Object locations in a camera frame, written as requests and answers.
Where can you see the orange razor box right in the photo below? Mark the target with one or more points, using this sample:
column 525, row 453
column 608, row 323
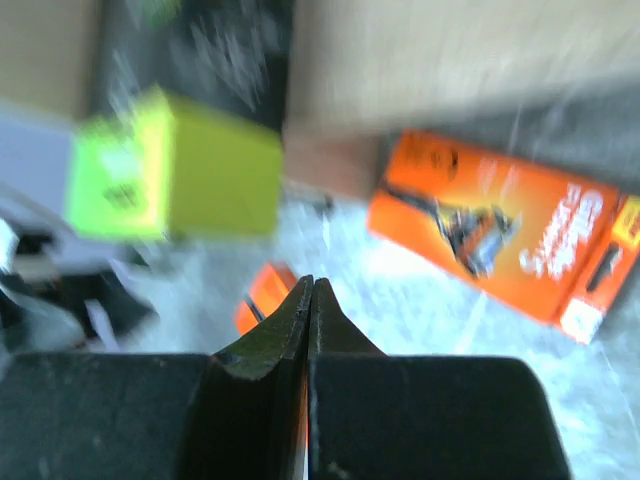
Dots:
column 555, row 246

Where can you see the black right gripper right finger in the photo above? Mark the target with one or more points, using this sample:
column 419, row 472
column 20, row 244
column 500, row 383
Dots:
column 377, row 416

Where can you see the wooden two-tier shelf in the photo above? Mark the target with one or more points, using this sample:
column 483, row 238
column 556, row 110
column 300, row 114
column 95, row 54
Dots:
column 554, row 81

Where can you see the orange razor box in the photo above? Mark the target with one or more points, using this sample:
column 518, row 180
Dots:
column 555, row 246
column 268, row 290

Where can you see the orange razor box middle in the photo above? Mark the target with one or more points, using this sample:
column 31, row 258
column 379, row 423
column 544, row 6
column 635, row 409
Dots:
column 268, row 290

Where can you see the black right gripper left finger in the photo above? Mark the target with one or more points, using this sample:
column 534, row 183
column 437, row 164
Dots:
column 237, row 414

